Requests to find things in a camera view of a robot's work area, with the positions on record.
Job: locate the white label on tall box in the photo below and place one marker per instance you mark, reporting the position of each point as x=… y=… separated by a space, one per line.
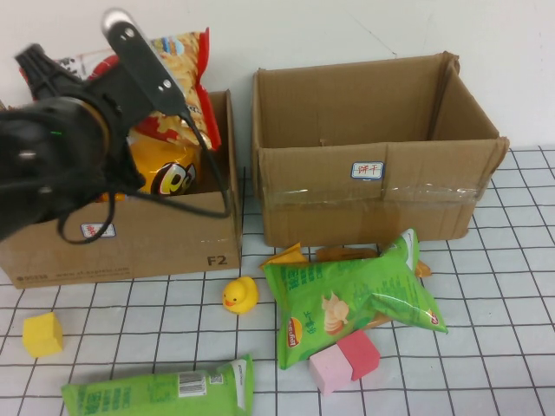
x=367 y=170

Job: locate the dark pink foam cube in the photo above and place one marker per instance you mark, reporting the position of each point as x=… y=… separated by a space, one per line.
x=362 y=353

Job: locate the yellow rubber duck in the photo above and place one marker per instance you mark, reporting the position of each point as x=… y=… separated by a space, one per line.
x=240 y=294

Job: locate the green bag with barcode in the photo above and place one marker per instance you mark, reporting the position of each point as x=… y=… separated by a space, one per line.
x=173 y=390

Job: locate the yellow gold snack packet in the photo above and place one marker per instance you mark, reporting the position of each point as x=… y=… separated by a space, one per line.
x=286 y=258

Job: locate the light pink foam cube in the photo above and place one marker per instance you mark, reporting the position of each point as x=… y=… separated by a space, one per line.
x=329 y=372

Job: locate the orange gold snack packet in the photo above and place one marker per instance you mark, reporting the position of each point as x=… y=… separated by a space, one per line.
x=424 y=268

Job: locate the yellow foam cube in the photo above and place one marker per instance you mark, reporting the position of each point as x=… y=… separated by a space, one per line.
x=43 y=336

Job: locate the green bag with chip picture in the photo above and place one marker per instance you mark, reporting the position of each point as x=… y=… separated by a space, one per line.
x=329 y=290

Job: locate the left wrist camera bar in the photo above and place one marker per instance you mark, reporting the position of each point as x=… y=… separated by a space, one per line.
x=143 y=65

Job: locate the cardboard box with F2 print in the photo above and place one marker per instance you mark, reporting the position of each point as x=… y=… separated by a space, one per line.
x=173 y=242

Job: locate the white label on F2 box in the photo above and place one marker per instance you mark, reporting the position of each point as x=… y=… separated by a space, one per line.
x=89 y=228

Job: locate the red fries snack bag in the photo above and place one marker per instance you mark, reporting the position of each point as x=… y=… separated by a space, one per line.
x=186 y=56

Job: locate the tall taped cardboard box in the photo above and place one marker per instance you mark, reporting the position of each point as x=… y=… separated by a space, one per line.
x=329 y=208

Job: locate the shiny dark gold snack packet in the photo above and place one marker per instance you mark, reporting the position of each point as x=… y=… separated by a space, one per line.
x=347 y=252

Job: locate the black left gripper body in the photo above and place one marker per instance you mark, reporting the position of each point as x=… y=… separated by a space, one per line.
x=117 y=99

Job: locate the yellow orange chip bag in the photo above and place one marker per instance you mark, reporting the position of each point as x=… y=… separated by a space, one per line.
x=173 y=173

